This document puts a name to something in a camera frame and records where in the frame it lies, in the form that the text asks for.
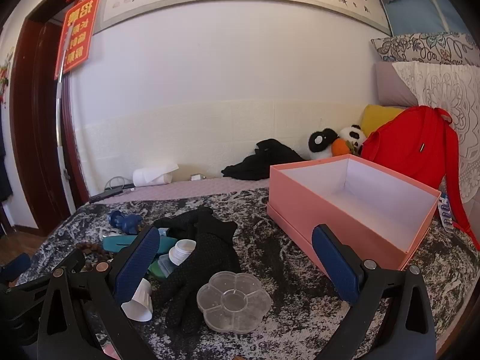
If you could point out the clear flower-shaped plastic box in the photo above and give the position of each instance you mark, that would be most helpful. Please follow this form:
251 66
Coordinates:
232 303

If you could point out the grey printed blanket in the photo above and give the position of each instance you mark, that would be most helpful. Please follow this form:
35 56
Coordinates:
285 270

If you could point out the green plastic piece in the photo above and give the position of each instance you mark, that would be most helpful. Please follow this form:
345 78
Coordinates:
161 268

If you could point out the flower wall decal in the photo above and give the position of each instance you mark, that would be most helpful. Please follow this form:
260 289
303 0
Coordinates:
4 78

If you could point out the red backpack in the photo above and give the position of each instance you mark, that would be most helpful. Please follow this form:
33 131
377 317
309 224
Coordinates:
408 150

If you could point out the dark power strip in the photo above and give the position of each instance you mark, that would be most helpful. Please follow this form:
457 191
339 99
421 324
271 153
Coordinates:
107 194

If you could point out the blue fabric wardrobe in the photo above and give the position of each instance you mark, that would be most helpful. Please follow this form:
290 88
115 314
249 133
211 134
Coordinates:
412 11

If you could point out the white pleated paper cup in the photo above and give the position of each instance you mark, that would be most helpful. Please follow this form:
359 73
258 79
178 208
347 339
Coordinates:
140 303

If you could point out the pink bed sheet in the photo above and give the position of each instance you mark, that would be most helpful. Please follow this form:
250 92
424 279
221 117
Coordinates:
210 187

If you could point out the white lace cloth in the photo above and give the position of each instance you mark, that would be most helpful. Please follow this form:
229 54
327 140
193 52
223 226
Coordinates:
450 90

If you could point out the orange plush carrot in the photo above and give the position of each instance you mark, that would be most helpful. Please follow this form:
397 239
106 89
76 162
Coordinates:
341 147

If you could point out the dark hanging garment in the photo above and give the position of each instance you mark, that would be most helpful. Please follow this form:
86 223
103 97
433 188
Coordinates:
4 165

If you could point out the dark red door frame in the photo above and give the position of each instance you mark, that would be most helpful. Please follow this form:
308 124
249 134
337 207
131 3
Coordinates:
26 120

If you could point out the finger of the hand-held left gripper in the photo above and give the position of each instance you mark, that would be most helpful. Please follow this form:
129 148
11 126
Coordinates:
15 266
67 260

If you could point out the blue pill blister pack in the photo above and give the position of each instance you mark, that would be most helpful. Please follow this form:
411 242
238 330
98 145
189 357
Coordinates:
445 212

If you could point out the white toilet paper roll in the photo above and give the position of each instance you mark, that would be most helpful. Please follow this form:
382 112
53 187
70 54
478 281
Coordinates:
150 176

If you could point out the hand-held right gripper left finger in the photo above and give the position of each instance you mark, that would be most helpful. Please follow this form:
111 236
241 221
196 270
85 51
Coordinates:
138 262

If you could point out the white charger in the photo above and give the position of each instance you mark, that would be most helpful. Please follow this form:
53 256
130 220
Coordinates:
197 177

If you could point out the metal pole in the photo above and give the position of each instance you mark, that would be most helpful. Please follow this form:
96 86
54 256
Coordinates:
58 120

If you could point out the pink cardboard box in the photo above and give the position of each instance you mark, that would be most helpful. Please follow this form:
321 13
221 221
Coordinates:
292 195

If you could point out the red wall sign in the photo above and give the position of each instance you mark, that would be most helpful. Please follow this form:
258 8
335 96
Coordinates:
77 41

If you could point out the black and white plush toy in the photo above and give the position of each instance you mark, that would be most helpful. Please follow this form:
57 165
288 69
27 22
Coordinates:
318 144

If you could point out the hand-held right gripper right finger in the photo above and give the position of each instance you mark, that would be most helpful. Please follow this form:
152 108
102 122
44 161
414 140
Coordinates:
333 266

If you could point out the teal glasses case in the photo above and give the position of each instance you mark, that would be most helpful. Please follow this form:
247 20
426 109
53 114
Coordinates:
116 243

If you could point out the grey pillow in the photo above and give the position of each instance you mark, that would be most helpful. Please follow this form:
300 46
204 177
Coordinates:
392 86

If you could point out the blue plastic toy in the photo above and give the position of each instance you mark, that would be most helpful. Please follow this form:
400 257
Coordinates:
129 223

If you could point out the yellow pillow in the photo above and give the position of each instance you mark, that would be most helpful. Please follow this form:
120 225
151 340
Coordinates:
377 118

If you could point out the floral pillow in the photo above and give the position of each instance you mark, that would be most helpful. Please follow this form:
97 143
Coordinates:
420 48

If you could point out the black clothing pile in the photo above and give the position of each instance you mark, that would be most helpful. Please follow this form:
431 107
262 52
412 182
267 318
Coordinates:
258 165

